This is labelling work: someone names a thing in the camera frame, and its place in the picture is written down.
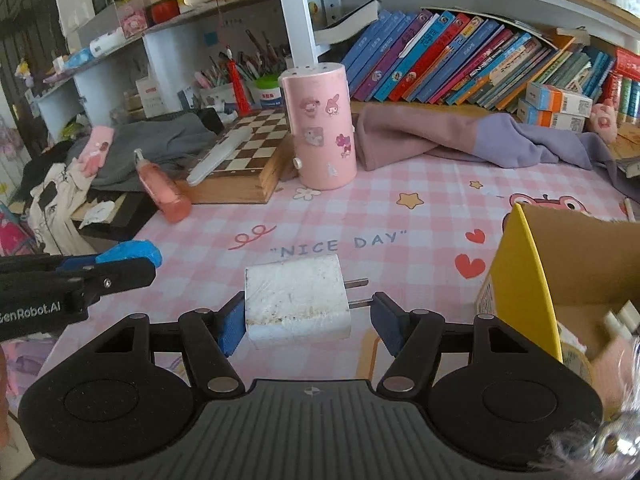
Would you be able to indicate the blue wrapper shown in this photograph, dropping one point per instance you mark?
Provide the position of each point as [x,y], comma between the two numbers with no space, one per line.
[132,249]

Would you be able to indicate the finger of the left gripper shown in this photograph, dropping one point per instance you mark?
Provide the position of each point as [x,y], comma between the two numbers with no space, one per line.
[44,263]
[94,281]

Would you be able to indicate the orange white carton lower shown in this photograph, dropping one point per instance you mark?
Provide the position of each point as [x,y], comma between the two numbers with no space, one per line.
[530,115]

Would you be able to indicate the small white wall charger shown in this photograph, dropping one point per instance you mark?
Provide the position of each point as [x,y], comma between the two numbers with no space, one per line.
[630,317]

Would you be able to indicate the yellow cardboard box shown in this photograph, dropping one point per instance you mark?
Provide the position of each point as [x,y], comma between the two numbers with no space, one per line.
[557,273]

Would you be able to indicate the wooden chess board box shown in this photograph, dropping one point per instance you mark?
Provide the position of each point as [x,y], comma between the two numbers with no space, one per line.
[250,173]

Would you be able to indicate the white pen with cap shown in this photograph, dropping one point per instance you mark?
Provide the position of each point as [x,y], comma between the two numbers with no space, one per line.
[629,210]

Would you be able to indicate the pink checked tablecloth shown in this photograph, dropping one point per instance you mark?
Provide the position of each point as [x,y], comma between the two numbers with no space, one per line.
[424,231]

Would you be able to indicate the pink plush pig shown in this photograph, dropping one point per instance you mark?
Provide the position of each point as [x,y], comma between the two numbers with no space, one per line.
[603,121]

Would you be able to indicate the pink liquid pump bottle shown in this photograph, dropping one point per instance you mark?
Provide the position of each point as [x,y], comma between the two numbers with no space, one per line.
[171,202]

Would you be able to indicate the pink glove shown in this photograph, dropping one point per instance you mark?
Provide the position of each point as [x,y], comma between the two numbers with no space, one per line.
[612,373]
[94,154]

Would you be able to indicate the pink glove on clothes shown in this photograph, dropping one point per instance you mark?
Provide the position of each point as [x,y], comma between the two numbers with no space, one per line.
[94,154]

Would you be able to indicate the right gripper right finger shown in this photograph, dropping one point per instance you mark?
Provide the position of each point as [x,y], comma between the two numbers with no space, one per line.
[413,340]

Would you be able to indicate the pink cylindrical sticker container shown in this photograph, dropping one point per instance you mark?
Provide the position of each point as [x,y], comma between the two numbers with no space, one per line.
[317,103]

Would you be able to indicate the pink purple cloth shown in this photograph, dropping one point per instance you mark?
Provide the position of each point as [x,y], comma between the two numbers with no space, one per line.
[385,134]

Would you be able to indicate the orange white carton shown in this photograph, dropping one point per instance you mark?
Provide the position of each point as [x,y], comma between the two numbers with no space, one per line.
[530,115]
[551,99]

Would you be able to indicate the orange white carton upper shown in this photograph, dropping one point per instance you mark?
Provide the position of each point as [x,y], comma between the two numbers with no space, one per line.
[551,99]

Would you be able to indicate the yellow tape roll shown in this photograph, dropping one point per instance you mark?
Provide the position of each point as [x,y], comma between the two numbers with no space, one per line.
[577,362]

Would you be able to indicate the grey clothing pile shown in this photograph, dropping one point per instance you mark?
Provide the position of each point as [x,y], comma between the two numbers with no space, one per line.
[169,141]

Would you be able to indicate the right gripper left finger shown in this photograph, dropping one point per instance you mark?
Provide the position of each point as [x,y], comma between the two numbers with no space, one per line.
[209,338]

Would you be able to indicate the large white power adapter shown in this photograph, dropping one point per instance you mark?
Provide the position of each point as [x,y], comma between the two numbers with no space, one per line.
[299,300]

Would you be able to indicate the white tote bag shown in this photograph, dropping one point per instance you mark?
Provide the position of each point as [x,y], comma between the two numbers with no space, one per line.
[63,190]

